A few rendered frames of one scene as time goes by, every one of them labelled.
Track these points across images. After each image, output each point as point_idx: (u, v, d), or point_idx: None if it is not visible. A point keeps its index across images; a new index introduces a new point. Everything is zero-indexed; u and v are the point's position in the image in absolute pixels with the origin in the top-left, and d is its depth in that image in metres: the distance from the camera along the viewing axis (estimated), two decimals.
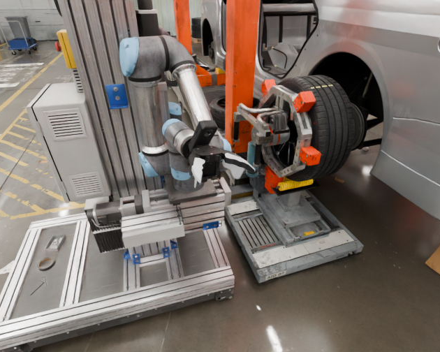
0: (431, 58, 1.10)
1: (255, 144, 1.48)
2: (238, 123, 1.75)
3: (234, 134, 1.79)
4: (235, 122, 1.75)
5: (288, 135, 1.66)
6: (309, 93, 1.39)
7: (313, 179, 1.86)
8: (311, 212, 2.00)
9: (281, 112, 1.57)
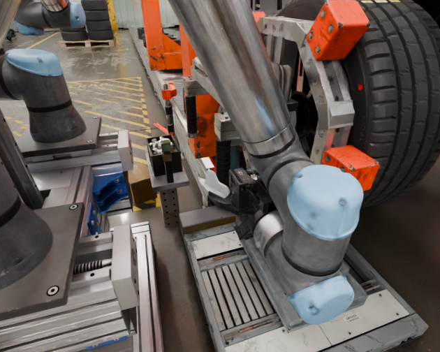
0: None
1: (216, 142, 0.62)
2: (194, 100, 0.88)
3: (188, 121, 0.93)
4: (186, 98, 0.88)
5: (293, 121, 0.79)
6: (352, 5, 0.52)
7: None
8: None
9: None
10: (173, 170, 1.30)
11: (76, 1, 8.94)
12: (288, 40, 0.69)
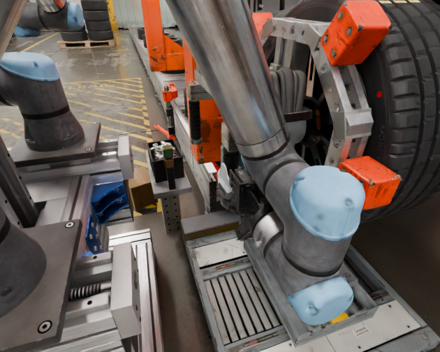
0: None
1: (223, 152, 0.57)
2: (198, 105, 0.84)
3: (191, 128, 0.88)
4: (190, 103, 0.84)
5: (303, 128, 0.75)
6: (372, 6, 0.48)
7: None
8: (341, 273, 1.10)
9: None
10: (175, 176, 1.26)
11: (76, 1, 8.90)
12: (299, 43, 0.65)
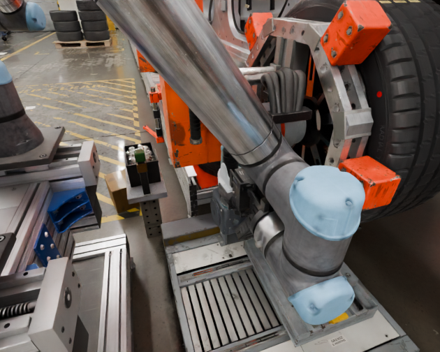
0: None
1: (223, 152, 0.57)
2: None
3: (191, 128, 0.88)
4: None
5: (303, 128, 0.75)
6: (372, 6, 0.48)
7: None
8: (341, 273, 1.09)
9: None
10: (151, 180, 1.23)
11: (72, 1, 8.87)
12: (299, 43, 0.65)
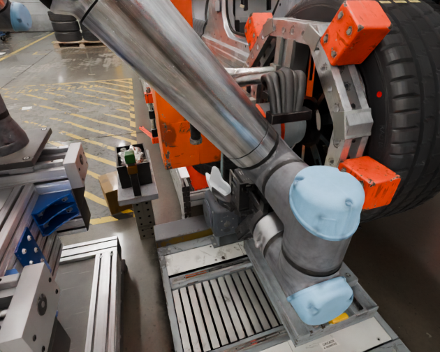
0: None
1: None
2: None
3: (191, 128, 0.88)
4: None
5: (303, 128, 0.75)
6: (372, 6, 0.48)
7: None
8: (341, 273, 1.09)
9: None
10: (142, 182, 1.22)
11: None
12: (299, 43, 0.65)
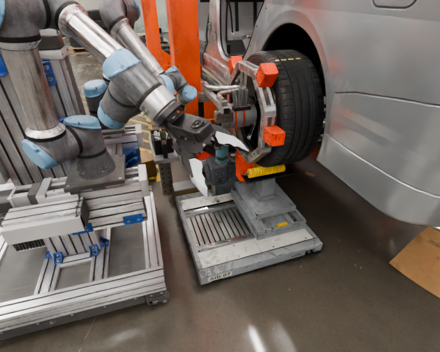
0: (366, 16, 0.91)
1: (214, 123, 1.34)
2: (202, 103, 1.61)
3: (199, 116, 1.65)
4: (198, 103, 1.60)
5: (255, 115, 1.52)
6: (272, 65, 1.25)
7: (286, 165, 1.71)
8: (286, 202, 1.86)
9: (246, 89, 1.43)
10: (167, 151, 1.98)
11: None
12: (250, 75, 1.42)
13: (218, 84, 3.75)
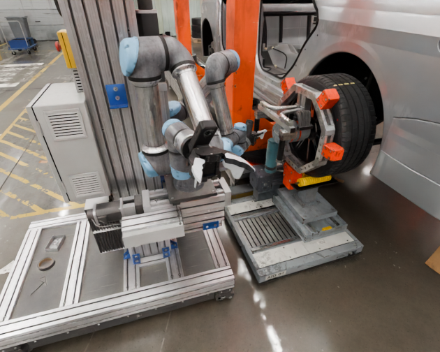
0: (431, 58, 1.10)
1: (279, 140, 1.52)
2: (259, 120, 1.79)
3: (255, 130, 1.83)
4: (255, 119, 1.78)
5: (309, 131, 1.70)
6: (333, 91, 1.43)
7: (331, 175, 1.90)
8: (328, 208, 2.04)
9: (304, 109, 1.61)
10: None
11: None
12: (308, 97, 1.60)
13: None
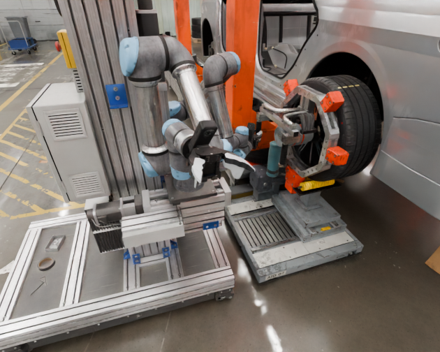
0: (431, 58, 1.10)
1: (282, 144, 1.48)
2: (261, 123, 1.75)
3: (256, 134, 1.79)
4: (258, 122, 1.74)
5: (312, 135, 1.66)
6: (338, 93, 1.39)
7: (334, 179, 1.86)
8: (332, 212, 2.00)
9: (306, 112, 1.57)
10: None
11: None
12: None
13: None
